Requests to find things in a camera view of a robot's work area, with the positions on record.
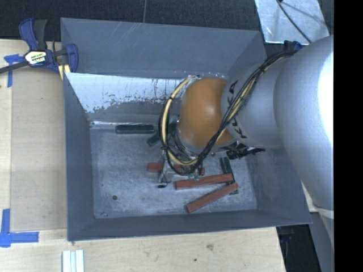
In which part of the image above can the red-brown flat block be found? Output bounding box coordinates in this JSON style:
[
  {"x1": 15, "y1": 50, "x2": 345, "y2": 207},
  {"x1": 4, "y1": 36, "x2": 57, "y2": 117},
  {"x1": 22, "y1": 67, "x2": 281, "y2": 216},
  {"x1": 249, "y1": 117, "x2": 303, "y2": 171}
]
[
  {"x1": 185, "y1": 182, "x2": 239, "y2": 214},
  {"x1": 174, "y1": 173, "x2": 234, "y2": 191},
  {"x1": 146, "y1": 162, "x2": 206, "y2": 176}
]

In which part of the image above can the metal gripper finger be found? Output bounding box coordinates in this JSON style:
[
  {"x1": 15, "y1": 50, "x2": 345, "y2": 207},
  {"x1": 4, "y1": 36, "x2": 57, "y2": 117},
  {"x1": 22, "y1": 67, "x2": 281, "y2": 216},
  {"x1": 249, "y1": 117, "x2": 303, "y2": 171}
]
[{"x1": 161, "y1": 162, "x2": 175, "y2": 184}]

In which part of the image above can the pale wood board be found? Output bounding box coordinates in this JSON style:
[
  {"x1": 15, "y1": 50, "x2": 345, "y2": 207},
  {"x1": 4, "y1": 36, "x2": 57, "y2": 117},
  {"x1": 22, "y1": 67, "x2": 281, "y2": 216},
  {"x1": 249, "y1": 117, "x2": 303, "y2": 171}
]
[{"x1": 10, "y1": 69, "x2": 69, "y2": 233}]

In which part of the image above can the grey metal bin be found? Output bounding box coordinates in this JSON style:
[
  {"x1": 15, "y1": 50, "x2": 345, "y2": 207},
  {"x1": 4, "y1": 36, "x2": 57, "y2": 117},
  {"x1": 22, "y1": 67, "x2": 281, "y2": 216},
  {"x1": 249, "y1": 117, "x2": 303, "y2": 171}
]
[{"x1": 60, "y1": 17, "x2": 313, "y2": 242}]

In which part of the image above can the black cylinder on white bracket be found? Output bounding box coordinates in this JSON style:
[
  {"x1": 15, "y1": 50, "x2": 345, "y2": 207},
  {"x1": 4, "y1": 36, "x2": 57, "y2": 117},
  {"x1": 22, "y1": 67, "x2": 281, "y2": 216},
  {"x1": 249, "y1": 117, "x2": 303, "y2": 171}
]
[{"x1": 226, "y1": 147, "x2": 266, "y2": 161}]

